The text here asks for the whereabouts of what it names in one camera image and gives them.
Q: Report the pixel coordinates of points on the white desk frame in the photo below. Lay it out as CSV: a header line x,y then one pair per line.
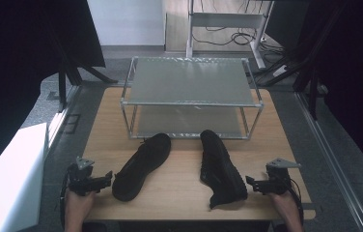
x,y
226,20

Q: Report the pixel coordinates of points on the metal floor rail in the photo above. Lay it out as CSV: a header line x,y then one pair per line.
x,y
330,154

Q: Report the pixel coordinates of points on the white box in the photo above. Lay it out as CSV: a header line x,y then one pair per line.
x,y
9,180

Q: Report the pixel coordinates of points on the white power strip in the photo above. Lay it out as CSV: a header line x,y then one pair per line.
x,y
280,70

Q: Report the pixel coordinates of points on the black metal stand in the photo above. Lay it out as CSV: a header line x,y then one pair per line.
x,y
63,80
311,83

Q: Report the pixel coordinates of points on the black curtain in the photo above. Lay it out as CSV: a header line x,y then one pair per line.
x,y
15,64
353,71

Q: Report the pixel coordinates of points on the metal two-tier shoe rack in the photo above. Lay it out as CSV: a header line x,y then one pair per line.
x,y
190,83

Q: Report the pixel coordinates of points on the black shoe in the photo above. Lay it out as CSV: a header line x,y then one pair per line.
x,y
219,167
141,167

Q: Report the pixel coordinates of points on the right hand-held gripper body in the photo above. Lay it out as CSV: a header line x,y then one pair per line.
x,y
277,180

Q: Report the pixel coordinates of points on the person's right hand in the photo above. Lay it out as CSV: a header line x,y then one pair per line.
x,y
282,203

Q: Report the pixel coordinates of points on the person's left hand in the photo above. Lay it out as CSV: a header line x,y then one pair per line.
x,y
78,204

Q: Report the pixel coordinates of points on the floor outlet cover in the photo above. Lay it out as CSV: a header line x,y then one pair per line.
x,y
71,123

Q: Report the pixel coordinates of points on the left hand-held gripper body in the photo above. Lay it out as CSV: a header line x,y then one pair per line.
x,y
81,180

